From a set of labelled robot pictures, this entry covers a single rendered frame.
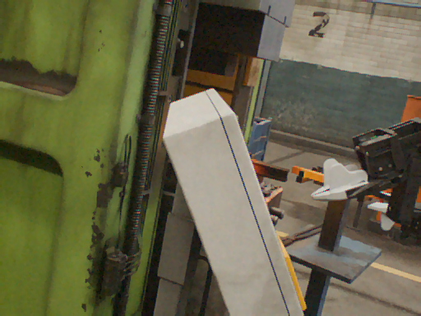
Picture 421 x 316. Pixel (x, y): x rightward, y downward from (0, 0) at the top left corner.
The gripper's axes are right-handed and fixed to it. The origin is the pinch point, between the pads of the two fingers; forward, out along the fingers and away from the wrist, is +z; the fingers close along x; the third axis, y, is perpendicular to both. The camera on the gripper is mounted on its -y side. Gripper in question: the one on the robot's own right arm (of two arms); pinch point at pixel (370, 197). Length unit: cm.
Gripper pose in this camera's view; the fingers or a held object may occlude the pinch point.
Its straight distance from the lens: 124.5
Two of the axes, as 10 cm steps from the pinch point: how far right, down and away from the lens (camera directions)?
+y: -1.8, 9.6, 1.9
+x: 3.7, -1.1, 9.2
